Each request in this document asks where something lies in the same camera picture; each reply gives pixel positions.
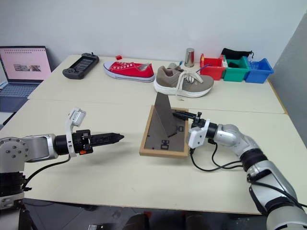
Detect silver metal cup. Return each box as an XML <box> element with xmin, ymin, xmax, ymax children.
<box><xmin>184</xmin><ymin>47</ymin><xmax>196</xmax><ymax>69</ymax></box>

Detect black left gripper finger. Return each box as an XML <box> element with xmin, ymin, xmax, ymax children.
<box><xmin>92</xmin><ymin>138</ymin><xmax>123</xmax><ymax>147</ymax></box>
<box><xmin>91</xmin><ymin>132</ymin><xmax>125</xmax><ymax>140</ymax></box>

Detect taupe sneaker with white laces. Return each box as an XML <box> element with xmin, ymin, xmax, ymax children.
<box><xmin>153</xmin><ymin>62</ymin><xmax>215</xmax><ymax>102</ymax></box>

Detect red plastic bin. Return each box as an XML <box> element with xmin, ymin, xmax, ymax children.
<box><xmin>199</xmin><ymin>53</ymin><xmax>226</xmax><ymax>81</ymax></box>

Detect red canvas sneaker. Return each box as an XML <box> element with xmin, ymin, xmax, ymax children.
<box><xmin>103</xmin><ymin>61</ymin><xmax>155</xmax><ymax>83</ymax></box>

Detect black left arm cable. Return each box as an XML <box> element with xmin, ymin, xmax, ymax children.
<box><xmin>23</xmin><ymin>155</ymin><xmax>71</xmax><ymax>191</ymax></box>

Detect blue plastic bin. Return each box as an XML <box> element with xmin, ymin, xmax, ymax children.
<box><xmin>245</xmin><ymin>57</ymin><xmax>274</xmax><ymax>84</ymax></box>

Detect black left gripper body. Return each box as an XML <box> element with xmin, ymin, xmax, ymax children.
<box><xmin>72</xmin><ymin>129</ymin><xmax>94</xmax><ymax>155</ymax></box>

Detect green plastic bin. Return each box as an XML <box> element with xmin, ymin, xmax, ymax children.
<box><xmin>221</xmin><ymin>55</ymin><xmax>251</xmax><ymax>83</ymax></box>

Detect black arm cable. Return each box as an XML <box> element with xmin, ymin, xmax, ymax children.
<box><xmin>23</xmin><ymin>155</ymin><xmax>71</xmax><ymax>191</ymax></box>
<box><xmin>189</xmin><ymin>140</ymin><xmax>307</xmax><ymax>209</ymax></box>

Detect thin blue cable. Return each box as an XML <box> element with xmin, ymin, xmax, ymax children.
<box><xmin>197</xmin><ymin>63</ymin><xmax>212</xmax><ymax>75</ymax></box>

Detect open laptop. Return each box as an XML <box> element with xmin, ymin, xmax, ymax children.
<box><xmin>0</xmin><ymin>46</ymin><xmax>52</xmax><ymax>113</ymax></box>

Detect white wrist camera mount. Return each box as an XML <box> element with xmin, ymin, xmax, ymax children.
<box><xmin>187</xmin><ymin>119</ymin><xmax>212</xmax><ymax>149</ymax></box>
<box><xmin>65</xmin><ymin>107</ymin><xmax>86</xmax><ymax>158</ymax></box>

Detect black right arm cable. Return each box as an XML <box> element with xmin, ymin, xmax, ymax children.
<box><xmin>189</xmin><ymin>140</ymin><xmax>307</xmax><ymax>209</ymax></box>

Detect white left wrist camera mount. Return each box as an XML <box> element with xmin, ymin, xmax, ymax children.
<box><xmin>65</xmin><ymin>107</ymin><xmax>86</xmax><ymax>158</ymax></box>

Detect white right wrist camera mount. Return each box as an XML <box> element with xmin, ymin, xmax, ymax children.
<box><xmin>187</xmin><ymin>119</ymin><xmax>212</xmax><ymax>149</ymax></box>

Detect wooden picture frame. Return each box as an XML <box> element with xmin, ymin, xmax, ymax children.
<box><xmin>139</xmin><ymin>92</ymin><xmax>190</xmax><ymax>159</ymax></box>

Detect black drawstring pouch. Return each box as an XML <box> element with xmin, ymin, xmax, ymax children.
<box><xmin>220</xmin><ymin>47</ymin><xmax>254</xmax><ymax>61</ymax></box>

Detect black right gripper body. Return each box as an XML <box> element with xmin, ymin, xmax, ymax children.
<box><xmin>191</xmin><ymin>111</ymin><xmax>207</xmax><ymax>129</ymax></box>

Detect black handheld game console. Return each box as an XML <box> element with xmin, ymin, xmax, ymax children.
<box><xmin>62</xmin><ymin>52</ymin><xmax>100</xmax><ymax>80</ymax></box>

